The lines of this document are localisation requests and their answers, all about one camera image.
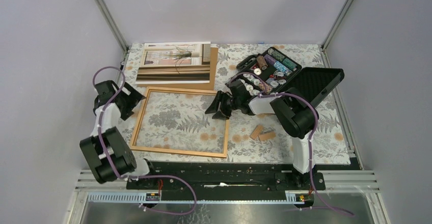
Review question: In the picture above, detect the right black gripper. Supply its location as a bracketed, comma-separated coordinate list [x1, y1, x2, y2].
[205, 91, 241, 120]

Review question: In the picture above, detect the wooden picture frame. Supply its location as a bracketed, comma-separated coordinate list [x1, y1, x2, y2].
[130, 87, 229, 158]

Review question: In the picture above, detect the printed photo of plant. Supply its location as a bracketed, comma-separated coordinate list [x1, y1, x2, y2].
[136, 42, 211, 85]

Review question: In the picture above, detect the brown cardboard backing board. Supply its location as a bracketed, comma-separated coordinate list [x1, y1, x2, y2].
[137, 47, 219, 90]

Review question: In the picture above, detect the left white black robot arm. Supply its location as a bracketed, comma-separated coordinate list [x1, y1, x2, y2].
[79, 80, 158, 189]

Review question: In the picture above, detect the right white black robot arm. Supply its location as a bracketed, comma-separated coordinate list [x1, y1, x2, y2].
[205, 80, 318, 189]

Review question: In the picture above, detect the small wooden block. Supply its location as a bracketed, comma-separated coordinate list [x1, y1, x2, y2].
[250, 125, 263, 140]
[258, 131, 276, 141]

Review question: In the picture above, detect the floral patterned table mat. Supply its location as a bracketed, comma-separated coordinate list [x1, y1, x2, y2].
[118, 43, 350, 165]

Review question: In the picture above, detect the black poker chip case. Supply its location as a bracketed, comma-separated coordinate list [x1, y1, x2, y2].
[227, 48, 344, 106]

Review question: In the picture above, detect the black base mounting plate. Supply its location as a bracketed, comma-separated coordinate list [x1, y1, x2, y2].
[125, 161, 312, 201]

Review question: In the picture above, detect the aluminium rail frame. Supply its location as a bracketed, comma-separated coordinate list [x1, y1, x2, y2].
[65, 170, 389, 223]

